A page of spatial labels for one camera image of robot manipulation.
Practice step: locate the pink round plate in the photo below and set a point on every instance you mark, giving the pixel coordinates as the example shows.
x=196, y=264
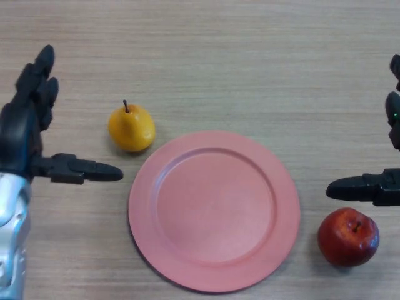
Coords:
x=215, y=212

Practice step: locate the yellow pear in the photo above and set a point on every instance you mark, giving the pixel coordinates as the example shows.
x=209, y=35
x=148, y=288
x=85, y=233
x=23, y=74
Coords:
x=130, y=131

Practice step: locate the red apple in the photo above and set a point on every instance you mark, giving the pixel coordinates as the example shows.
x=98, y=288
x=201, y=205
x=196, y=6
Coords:
x=343, y=240

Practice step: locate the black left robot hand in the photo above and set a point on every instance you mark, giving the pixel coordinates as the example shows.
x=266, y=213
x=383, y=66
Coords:
x=18, y=131

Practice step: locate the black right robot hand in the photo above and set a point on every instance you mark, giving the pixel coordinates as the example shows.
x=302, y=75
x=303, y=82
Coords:
x=384, y=189

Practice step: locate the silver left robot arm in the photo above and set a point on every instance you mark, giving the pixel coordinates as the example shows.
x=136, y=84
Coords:
x=12, y=225

